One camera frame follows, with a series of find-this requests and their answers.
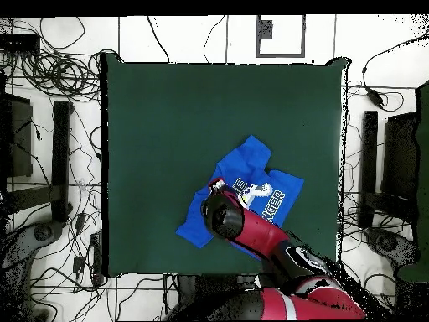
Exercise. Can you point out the dark green table cloth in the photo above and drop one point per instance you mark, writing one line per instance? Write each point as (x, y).
(150, 117)

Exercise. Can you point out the dark grey square tag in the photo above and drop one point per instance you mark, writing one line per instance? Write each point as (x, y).
(265, 29)

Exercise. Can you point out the dark box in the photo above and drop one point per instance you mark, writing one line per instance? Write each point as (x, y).
(400, 157)
(18, 141)

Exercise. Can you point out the black flat box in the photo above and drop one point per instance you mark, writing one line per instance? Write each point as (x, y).
(18, 43)

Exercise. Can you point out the small black adapter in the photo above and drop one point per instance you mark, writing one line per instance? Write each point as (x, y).
(78, 264)

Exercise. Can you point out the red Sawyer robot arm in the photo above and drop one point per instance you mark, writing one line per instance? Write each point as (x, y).
(258, 231)

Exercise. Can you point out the black power strip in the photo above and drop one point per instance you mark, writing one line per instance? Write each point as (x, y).
(97, 255)

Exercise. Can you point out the green hanging cloth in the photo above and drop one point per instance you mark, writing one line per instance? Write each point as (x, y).
(424, 167)

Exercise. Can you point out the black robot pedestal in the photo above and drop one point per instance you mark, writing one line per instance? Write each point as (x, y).
(207, 281)

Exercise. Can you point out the black power adapter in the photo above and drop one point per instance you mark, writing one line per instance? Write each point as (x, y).
(374, 97)

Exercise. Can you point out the blue printed shirt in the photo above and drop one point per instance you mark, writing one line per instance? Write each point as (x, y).
(248, 157)

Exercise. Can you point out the grey square floor frame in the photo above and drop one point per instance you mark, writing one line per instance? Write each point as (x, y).
(281, 54)

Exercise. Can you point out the black frame leg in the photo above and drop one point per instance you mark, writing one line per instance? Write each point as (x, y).
(368, 161)
(61, 151)

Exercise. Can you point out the grey chair base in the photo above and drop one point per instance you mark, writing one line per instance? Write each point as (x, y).
(43, 232)
(385, 242)

